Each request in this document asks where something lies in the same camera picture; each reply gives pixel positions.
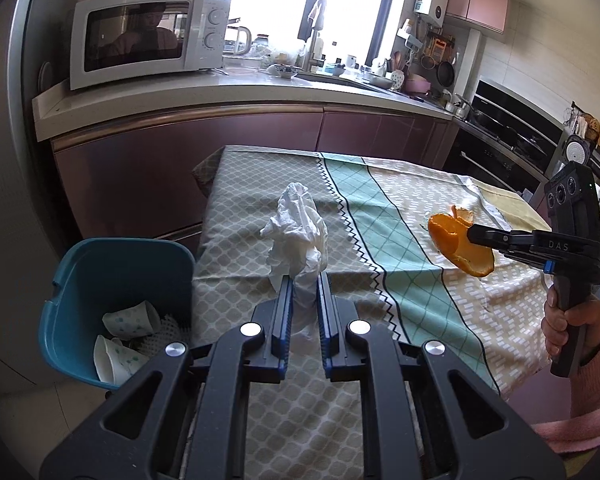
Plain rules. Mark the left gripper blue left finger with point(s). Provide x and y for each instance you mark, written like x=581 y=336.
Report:
x=183 y=415

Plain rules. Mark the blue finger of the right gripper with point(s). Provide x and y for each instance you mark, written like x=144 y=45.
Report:
x=514 y=244

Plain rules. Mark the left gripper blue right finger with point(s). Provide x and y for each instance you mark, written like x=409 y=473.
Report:
x=425 y=413

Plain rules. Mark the orange peel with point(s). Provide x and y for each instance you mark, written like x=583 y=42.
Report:
x=449 y=232

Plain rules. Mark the blue dotted paper cup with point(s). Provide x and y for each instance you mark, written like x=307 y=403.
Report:
x=115 y=364
x=134 y=322

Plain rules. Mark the white tissue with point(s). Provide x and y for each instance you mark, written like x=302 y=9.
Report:
x=299 y=244

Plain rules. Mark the pink forearm sleeve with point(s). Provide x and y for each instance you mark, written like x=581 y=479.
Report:
x=581 y=432

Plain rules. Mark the teal trash bin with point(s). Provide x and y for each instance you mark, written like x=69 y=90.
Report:
x=101 y=275

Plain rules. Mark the kitchen counter with cabinets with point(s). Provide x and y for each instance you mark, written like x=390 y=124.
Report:
x=125 y=152

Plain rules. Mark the kitchen faucet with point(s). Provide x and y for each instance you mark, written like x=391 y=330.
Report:
x=316 y=22

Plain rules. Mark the person's right hand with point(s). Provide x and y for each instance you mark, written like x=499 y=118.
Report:
x=555 y=325

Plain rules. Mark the yellow towel cloth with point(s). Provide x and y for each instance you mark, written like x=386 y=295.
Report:
x=509 y=210

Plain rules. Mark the white rice cooker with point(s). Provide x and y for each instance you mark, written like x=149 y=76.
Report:
x=570 y=148

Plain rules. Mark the black built-in oven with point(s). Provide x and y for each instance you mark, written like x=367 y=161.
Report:
x=505 y=140

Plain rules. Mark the patterned tablecloth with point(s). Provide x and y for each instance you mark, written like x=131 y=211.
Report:
x=381 y=257

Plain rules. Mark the black frying pan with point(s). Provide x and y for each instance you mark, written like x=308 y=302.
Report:
x=445 y=74

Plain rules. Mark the pink basin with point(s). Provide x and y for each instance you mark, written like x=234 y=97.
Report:
x=416 y=84

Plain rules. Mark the grey refrigerator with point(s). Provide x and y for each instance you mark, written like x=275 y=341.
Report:
x=36 y=224

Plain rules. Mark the small patterned bowl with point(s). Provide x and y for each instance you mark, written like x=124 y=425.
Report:
x=285 y=71

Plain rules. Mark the glass electric kettle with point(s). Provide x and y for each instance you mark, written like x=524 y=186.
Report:
x=239 y=39

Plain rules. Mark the white microwave oven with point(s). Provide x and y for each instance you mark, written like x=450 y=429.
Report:
x=113 y=40

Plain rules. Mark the pink wall cabinet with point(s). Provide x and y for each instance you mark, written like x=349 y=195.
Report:
x=488 y=15

